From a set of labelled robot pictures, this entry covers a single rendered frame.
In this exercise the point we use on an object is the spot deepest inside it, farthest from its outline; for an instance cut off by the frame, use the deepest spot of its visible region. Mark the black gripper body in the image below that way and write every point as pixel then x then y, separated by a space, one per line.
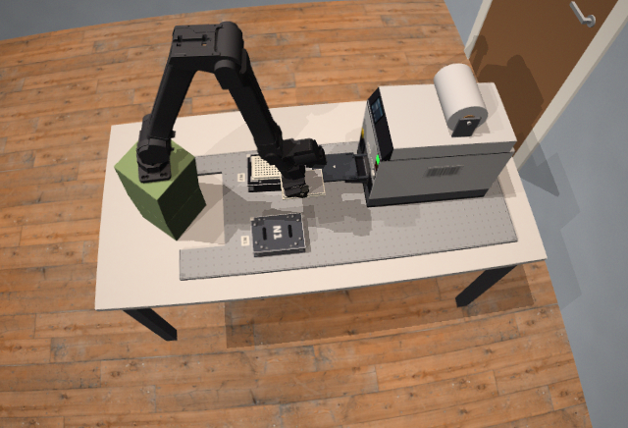
pixel 289 185

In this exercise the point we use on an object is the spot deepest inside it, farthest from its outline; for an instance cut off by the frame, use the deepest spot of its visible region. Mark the white cylinder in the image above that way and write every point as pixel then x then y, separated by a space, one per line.
pixel 459 94

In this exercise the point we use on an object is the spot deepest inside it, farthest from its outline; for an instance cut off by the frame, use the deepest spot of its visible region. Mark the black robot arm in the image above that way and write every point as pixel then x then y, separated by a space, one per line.
pixel 217 49

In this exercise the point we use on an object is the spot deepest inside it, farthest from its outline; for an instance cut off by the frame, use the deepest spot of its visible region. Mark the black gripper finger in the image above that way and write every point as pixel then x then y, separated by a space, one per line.
pixel 304 191

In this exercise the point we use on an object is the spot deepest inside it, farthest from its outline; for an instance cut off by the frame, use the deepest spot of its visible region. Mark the black rectangular frame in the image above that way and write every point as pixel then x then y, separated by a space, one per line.
pixel 263 185

